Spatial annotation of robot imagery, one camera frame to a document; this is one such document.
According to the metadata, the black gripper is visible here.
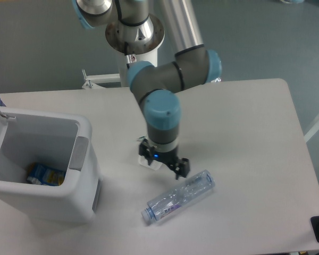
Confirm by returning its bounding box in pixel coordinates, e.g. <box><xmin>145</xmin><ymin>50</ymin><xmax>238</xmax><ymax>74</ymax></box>
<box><xmin>139</xmin><ymin>138</ymin><xmax>189</xmax><ymax>180</ymax></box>

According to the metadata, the white plastic wrapper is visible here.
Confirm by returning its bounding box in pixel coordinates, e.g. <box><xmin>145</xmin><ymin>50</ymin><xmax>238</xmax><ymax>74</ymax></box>
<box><xmin>137</xmin><ymin>136</ymin><xmax>162</xmax><ymax>171</ymax></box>

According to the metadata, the clear plastic water bottle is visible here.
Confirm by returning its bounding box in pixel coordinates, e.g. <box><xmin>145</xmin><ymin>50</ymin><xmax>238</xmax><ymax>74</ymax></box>
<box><xmin>141</xmin><ymin>170</ymin><xmax>215</xmax><ymax>224</ymax></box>

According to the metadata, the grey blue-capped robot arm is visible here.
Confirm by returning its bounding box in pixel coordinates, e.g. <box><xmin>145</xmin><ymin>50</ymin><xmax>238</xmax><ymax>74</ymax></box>
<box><xmin>72</xmin><ymin>1</ymin><xmax>222</xmax><ymax>177</ymax></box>

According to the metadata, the white open trash can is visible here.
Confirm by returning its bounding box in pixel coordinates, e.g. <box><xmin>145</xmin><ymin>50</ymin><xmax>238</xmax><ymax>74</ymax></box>
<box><xmin>0</xmin><ymin>106</ymin><xmax>102</xmax><ymax>223</ymax></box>

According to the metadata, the blue yellow snack packet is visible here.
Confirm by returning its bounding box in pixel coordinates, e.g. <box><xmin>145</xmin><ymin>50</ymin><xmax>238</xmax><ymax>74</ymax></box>
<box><xmin>26</xmin><ymin>163</ymin><xmax>66</xmax><ymax>186</ymax></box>

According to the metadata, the black base cable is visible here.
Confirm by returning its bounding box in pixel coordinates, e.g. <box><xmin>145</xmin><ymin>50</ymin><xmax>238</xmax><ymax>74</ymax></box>
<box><xmin>123</xmin><ymin>41</ymin><xmax>131</xmax><ymax>70</ymax></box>

